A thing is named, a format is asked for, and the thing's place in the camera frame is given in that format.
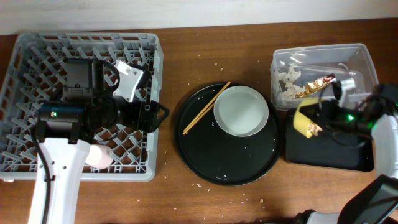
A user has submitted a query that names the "yellow bowl with shells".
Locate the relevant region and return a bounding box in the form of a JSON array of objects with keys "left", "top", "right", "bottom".
[{"left": 293, "top": 98, "right": 323, "bottom": 138}]

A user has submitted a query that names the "gold brown snack wrapper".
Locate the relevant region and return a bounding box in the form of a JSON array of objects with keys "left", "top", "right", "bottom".
[{"left": 295, "top": 73, "right": 336, "bottom": 98}]

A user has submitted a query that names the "white tissue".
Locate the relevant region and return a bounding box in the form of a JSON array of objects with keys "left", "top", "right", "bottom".
[{"left": 277, "top": 65, "right": 305, "bottom": 99}]

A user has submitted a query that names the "pink cup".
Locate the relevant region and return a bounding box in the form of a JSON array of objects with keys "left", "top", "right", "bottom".
[{"left": 85, "top": 144, "right": 113, "bottom": 169}]

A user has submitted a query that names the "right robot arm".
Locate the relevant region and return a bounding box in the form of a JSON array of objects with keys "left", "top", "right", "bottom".
[{"left": 293, "top": 82, "right": 397, "bottom": 224}]

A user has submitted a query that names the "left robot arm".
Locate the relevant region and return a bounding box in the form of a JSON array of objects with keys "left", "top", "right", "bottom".
[{"left": 28, "top": 59, "right": 169, "bottom": 223}]

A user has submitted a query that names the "grey dishwasher rack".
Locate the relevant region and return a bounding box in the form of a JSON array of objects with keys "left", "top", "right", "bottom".
[{"left": 1, "top": 33, "right": 164, "bottom": 182}]

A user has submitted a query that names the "black rectangular tray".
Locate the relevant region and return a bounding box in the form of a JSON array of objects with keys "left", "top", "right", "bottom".
[{"left": 285, "top": 109, "right": 374, "bottom": 172}]

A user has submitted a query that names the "clear plastic bin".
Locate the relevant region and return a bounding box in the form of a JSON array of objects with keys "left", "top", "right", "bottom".
[{"left": 270, "top": 43, "right": 379, "bottom": 111}]

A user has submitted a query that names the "upper wooden chopstick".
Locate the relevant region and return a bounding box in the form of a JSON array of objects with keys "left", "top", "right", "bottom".
[{"left": 188, "top": 82, "right": 231, "bottom": 125}]

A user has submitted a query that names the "round black tray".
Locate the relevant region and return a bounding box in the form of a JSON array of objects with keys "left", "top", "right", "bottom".
[{"left": 174, "top": 82, "right": 285, "bottom": 186}]

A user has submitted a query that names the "grey round plate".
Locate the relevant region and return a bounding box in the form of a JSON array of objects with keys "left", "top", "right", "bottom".
[{"left": 213, "top": 86, "right": 270, "bottom": 137}]

